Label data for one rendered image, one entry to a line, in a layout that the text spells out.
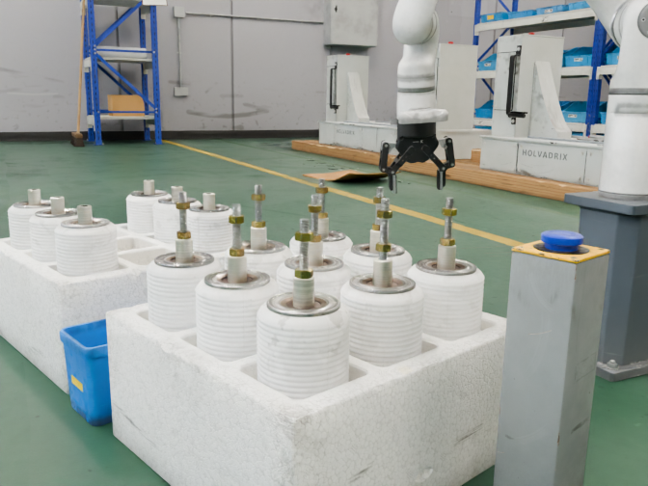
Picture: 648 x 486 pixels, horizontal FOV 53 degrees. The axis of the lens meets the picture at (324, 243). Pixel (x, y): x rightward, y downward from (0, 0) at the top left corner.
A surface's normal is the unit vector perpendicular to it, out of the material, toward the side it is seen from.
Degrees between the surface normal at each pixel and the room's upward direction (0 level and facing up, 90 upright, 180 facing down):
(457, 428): 90
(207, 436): 90
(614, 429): 0
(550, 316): 90
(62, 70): 90
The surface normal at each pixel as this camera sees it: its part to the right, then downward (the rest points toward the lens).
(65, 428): 0.01, -0.98
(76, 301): 0.67, 0.17
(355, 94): 0.40, -0.23
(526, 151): -0.90, 0.08
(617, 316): -0.33, 0.20
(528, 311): -0.74, 0.14
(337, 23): 0.44, 0.20
